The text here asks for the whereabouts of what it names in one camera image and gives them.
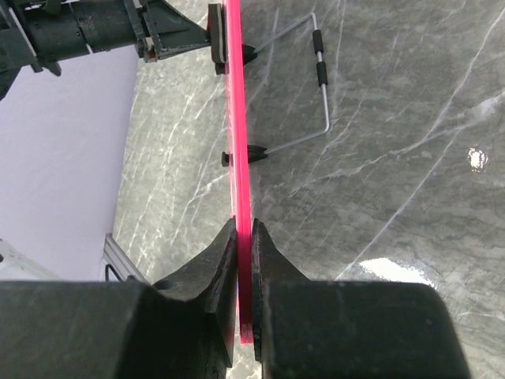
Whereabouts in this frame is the far black board clip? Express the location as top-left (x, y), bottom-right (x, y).
top-left (215, 43), bottom-right (260, 76)

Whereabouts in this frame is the aluminium rail at table front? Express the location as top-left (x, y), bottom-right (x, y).
top-left (102, 234), bottom-right (147, 283)

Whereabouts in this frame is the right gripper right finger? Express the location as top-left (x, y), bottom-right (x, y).
top-left (252, 221), bottom-right (470, 378)

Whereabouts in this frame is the red and black eraser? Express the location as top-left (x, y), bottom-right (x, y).
top-left (208, 3), bottom-right (227, 65)

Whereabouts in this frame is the near black board clip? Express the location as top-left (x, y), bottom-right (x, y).
top-left (221, 144), bottom-right (267, 167)

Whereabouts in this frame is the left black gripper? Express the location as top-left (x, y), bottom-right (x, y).
top-left (50, 1), bottom-right (209, 62)

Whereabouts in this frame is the wire board stand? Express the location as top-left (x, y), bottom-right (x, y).
top-left (250, 12), bottom-right (331, 156)

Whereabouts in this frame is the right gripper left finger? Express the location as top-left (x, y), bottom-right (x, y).
top-left (1, 220), bottom-right (237, 378)

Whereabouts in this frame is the black board clip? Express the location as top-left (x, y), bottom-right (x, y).
top-left (215, 43), bottom-right (260, 76)
top-left (221, 144), bottom-right (267, 167)

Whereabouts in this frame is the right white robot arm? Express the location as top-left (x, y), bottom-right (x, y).
top-left (1, 220), bottom-right (470, 378)

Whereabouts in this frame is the white board with pink frame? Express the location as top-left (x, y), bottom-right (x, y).
top-left (223, 1), bottom-right (253, 344)

